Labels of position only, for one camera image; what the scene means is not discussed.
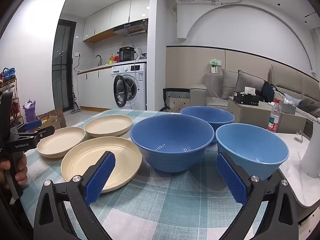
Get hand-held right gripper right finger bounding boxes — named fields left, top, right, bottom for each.
left=216, top=152, right=299, bottom=240

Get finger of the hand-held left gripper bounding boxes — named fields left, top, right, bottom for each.
left=11, top=119, right=42, bottom=132
left=15, top=126, right=55, bottom=141

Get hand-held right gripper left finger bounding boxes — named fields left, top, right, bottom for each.
left=33, top=151, right=116, bottom=240

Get large beige plate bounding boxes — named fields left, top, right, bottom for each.
left=61, top=137, right=143, bottom=193

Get large blue bowl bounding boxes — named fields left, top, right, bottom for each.
left=130, top=115, right=215, bottom=173

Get person's left hand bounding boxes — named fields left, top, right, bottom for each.
left=0, top=153, right=28, bottom=187

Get purple bag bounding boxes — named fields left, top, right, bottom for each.
left=23, top=100, right=38, bottom=124

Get patterned cardboard sheet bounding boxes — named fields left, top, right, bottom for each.
left=37, top=107, right=67, bottom=128

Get wooden shoe rack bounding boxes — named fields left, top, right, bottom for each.
left=0, top=77, right=25, bottom=130

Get blue shoes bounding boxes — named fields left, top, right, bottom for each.
left=2, top=67, right=16, bottom=82

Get marble coffee table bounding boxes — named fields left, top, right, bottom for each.
left=271, top=130, right=320, bottom=208

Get white kitchen base cabinet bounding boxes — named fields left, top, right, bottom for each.
left=77, top=69, right=112, bottom=109

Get beige side cabinet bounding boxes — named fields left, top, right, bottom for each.
left=227, top=96, right=307, bottom=133

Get dark glass door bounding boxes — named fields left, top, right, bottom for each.
left=52, top=19, right=77, bottom=110

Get teal checked tablecloth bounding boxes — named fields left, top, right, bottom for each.
left=20, top=109, right=298, bottom=240

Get red cap water bottle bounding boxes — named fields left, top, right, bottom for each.
left=267, top=99, right=282, bottom=133

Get black box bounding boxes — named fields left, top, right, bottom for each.
left=234, top=92, right=260, bottom=105

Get metal phone stand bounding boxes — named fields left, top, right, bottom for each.
left=294, top=130, right=310, bottom=143

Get white electric kettle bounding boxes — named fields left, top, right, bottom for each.
left=300, top=120, right=320, bottom=178

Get grey sofa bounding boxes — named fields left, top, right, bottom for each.
left=190, top=69, right=266, bottom=108

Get white washing machine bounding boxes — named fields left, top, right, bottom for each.
left=111, top=63, right=147, bottom=111

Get grey cushion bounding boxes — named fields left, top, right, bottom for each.
left=221, top=69, right=239, bottom=99
left=235, top=70, right=265, bottom=98

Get dark jacket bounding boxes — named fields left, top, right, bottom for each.
left=261, top=81, right=278, bottom=103

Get black patterned chair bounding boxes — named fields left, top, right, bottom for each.
left=163, top=88, right=191, bottom=112

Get black pressure cooker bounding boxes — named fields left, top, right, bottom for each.
left=117, top=47, right=137, bottom=62

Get range hood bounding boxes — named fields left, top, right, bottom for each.
left=112, top=19, right=149, bottom=37

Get wall socket with green charger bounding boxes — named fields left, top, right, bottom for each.
left=209, top=59, right=222, bottom=74

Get white wall cabinets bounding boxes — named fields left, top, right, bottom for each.
left=82, top=0, right=151, bottom=43

